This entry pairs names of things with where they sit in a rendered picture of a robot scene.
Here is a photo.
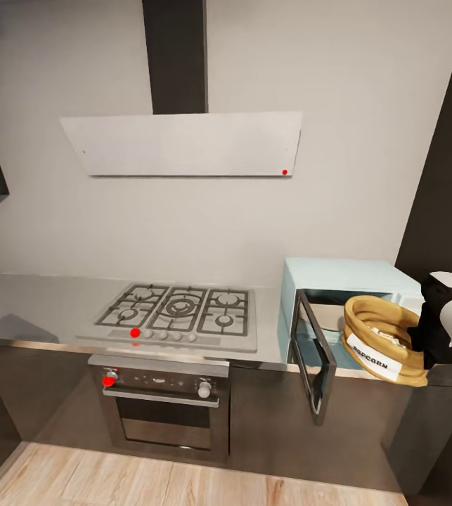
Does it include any popcorn bag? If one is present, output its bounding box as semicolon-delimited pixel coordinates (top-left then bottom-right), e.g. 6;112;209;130
341;296;428;387

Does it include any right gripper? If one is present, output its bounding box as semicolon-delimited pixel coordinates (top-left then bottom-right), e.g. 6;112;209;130
407;319;452;370

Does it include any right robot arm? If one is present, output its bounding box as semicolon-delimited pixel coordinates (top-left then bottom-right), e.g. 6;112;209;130
407;272;452;370

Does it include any microwave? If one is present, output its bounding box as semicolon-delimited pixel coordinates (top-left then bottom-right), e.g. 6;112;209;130
280;257;426;427

